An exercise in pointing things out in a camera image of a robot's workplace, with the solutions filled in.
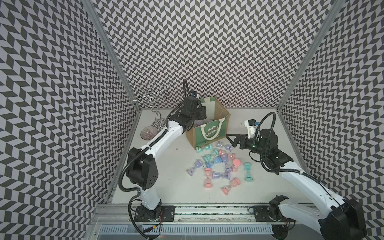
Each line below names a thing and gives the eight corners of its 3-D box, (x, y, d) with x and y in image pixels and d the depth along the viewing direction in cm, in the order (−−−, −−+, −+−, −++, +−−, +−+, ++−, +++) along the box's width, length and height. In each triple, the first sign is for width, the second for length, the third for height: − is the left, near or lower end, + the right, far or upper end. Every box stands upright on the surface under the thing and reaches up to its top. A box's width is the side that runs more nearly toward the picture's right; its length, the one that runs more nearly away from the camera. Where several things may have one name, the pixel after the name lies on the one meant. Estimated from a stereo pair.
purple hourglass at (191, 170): (186, 171, 88) (186, 170, 86) (198, 160, 92) (198, 158, 91) (190, 176, 86) (190, 175, 84) (203, 164, 91) (203, 162, 89)
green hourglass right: (244, 181, 84) (245, 180, 82) (243, 163, 91) (244, 161, 89) (252, 182, 84) (253, 180, 82) (250, 164, 91) (251, 162, 89)
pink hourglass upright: (231, 172, 87) (234, 167, 82) (230, 164, 90) (232, 159, 85) (239, 172, 87) (242, 167, 82) (237, 164, 90) (240, 159, 85)
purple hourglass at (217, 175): (212, 179, 85) (212, 177, 83) (212, 173, 87) (212, 171, 85) (229, 179, 85) (230, 177, 83) (228, 173, 87) (229, 171, 85)
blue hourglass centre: (207, 169, 89) (207, 167, 87) (204, 164, 91) (204, 162, 89) (222, 161, 92) (223, 160, 90) (219, 156, 94) (220, 155, 92)
